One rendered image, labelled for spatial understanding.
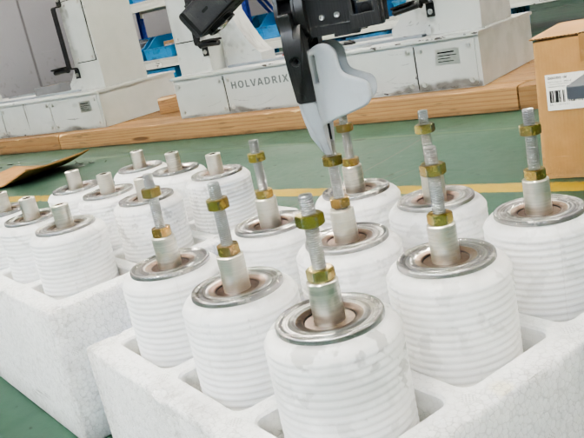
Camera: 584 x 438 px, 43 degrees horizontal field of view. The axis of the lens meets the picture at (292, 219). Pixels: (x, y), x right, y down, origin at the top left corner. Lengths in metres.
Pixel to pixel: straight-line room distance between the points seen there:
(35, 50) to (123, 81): 4.20
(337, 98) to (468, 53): 2.03
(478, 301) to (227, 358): 0.19
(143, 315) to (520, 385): 0.33
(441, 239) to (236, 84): 2.65
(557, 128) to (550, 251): 1.04
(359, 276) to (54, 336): 0.42
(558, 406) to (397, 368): 0.14
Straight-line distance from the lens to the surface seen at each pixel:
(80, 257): 0.94
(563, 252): 0.63
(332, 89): 0.60
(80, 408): 0.95
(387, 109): 2.71
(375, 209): 0.78
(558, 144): 1.66
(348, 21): 0.60
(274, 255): 0.71
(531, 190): 0.65
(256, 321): 0.56
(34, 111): 4.23
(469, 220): 0.70
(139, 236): 0.99
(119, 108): 3.88
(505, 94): 2.52
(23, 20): 8.07
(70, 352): 0.92
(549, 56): 1.63
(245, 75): 3.13
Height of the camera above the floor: 0.45
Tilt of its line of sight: 16 degrees down
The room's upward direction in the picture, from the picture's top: 12 degrees counter-clockwise
